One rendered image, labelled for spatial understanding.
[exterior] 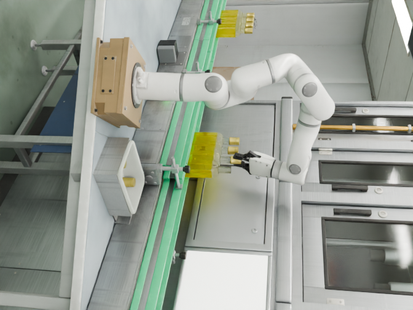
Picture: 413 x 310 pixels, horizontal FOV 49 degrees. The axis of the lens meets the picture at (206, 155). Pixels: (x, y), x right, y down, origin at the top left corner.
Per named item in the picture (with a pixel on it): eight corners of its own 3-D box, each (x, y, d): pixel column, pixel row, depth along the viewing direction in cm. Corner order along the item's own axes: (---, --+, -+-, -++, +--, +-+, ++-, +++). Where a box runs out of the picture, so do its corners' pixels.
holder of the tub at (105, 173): (113, 224, 163) (134, 225, 162) (92, 173, 143) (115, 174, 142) (125, 187, 175) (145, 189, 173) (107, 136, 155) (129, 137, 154)
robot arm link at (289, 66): (271, 68, 144) (314, 55, 144) (260, 53, 155) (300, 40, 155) (278, 104, 152) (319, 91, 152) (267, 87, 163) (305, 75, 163)
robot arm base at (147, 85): (128, 90, 144) (176, 93, 143) (133, 55, 147) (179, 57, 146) (138, 109, 159) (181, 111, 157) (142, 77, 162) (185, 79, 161)
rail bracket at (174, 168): (160, 189, 175) (192, 190, 173) (153, 160, 163) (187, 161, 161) (162, 184, 177) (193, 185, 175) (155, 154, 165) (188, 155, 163)
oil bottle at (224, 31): (203, 38, 262) (252, 37, 257) (203, 29, 258) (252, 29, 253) (204, 32, 266) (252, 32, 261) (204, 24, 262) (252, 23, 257)
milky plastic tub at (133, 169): (110, 216, 159) (134, 217, 158) (93, 174, 143) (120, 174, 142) (123, 178, 171) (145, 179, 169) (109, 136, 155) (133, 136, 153)
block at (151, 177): (142, 186, 174) (160, 187, 173) (137, 170, 168) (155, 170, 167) (144, 179, 177) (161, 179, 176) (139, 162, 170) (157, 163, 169)
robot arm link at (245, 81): (264, 54, 149) (262, 72, 164) (195, 76, 149) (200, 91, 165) (273, 80, 147) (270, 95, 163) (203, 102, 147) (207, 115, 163)
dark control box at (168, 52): (158, 63, 216) (176, 63, 214) (155, 48, 210) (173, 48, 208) (161, 53, 221) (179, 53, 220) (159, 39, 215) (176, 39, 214)
